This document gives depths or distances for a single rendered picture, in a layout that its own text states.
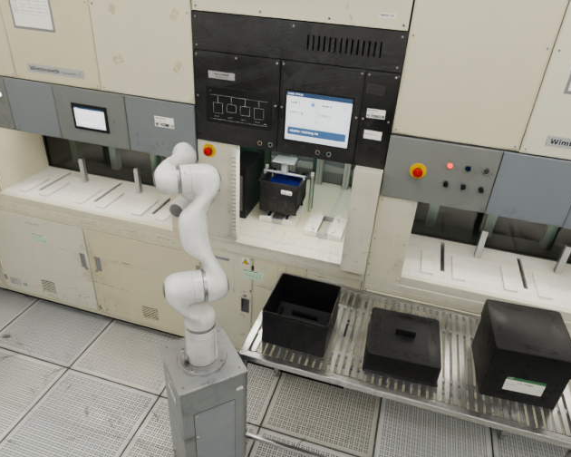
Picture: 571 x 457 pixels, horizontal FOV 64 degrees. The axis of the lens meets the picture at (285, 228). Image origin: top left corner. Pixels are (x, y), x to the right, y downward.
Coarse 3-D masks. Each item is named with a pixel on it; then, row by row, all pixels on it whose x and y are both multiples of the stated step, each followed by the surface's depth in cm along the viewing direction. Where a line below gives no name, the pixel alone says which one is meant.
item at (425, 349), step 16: (384, 320) 196; (400, 320) 197; (416, 320) 197; (432, 320) 198; (368, 336) 192; (384, 336) 188; (400, 336) 188; (416, 336) 189; (432, 336) 189; (368, 352) 180; (384, 352) 181; (400, 352) 181; (416, 352) 181; (432, 352) 182; (368, 368) 184; (384, 368) 182; (400, 368) 180; (416, 368) 178; (432, 368) 176; (432, 384) 180
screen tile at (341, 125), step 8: (320, 104) 192; (328, 104) 191; (336, 104) 190; (320, 112) 194; (328, 112) 193; (336, 112) 192; (344, 112) 191; (320, 120) 196; (328, 120) 195; (344, 120) 192; (328, 128) 196; (336, 128) 195; (344, 128) 194
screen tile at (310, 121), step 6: (294, 102) 195; (300, 102) 194; (306, 102) 194; (294, 108) 196; (300, 108) 196; (306, 108) 195; (312, 108) 194; (288, 114) 198; (294, 114) 198; (312, 114) 195; (288, 120) 200; (294, 120) 199; (300, 120) 198; (306, 120) 197; (312, 120) 197; (312, 126) 198
